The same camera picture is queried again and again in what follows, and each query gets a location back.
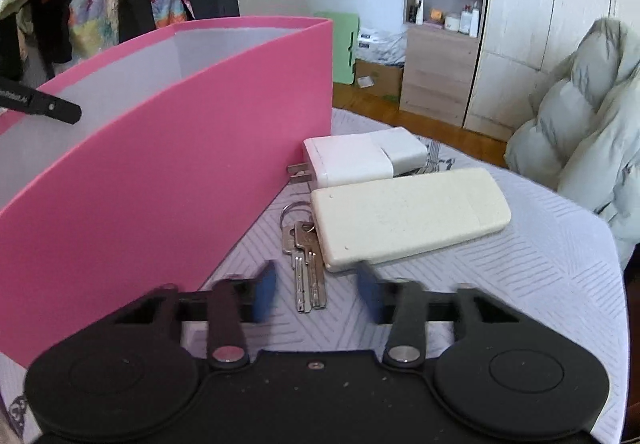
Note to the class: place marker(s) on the bag of tissue packs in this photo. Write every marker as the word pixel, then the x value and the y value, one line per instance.
pixel 380 44

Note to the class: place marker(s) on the brown cardboard box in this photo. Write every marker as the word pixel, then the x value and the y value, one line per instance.
pixel 385 82

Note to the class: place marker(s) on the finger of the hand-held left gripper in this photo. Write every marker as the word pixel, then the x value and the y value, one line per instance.
pixel 40 103

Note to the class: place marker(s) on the floral quilt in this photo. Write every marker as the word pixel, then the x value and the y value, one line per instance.
pixel 95 19

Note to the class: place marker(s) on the pink cardboard box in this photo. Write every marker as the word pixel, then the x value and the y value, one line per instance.
pixel 150 204

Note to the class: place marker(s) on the grey puffer jacket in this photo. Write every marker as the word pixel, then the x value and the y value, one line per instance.
pixel 575 124

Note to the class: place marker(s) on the white charger with prongs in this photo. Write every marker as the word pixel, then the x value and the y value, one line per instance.
pixel 345 162

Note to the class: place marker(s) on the silver key bunch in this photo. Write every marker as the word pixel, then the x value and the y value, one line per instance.
pixel 300 274

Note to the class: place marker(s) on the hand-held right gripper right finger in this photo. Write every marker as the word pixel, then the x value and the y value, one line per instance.
pixel 371 291

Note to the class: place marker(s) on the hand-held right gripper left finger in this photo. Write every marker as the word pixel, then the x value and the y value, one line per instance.
pixel 265 291

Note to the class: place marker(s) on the wooden shelf unit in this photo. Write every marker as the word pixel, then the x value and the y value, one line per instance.
pixel 435 69

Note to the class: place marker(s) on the light wooden wardrobe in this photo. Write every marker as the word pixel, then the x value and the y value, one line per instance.
pixel 525 49

